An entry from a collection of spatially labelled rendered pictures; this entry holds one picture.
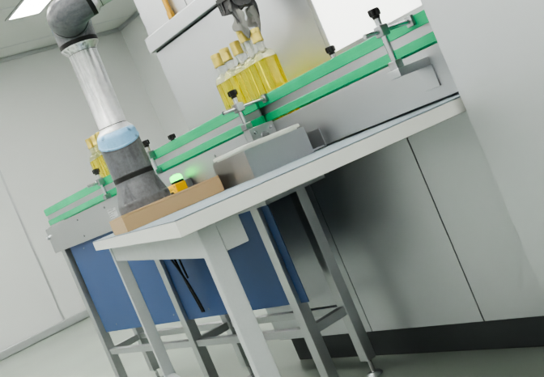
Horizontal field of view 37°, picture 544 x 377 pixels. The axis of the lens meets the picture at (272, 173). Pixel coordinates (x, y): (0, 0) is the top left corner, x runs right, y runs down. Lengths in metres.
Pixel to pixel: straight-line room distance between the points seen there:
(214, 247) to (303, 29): 1.11
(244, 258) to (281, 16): 0.79
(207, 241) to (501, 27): 0.70
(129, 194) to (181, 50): 0.98
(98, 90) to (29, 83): 6.34
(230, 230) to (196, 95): 1.57
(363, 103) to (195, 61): 1.05
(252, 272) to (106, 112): 0.72
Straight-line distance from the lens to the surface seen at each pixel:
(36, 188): 8.52
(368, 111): 2.18
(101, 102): 2.46
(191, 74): 3.12
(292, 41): 2.59
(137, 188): 2.27
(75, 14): 2.38
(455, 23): 1.72
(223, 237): 1.60
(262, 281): 2.69
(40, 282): 8.39
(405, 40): 2.06
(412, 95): 2.06
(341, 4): 2.41
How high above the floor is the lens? 0.80
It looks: 1 degrees down
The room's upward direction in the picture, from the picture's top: 23 degrees counter-clockwise
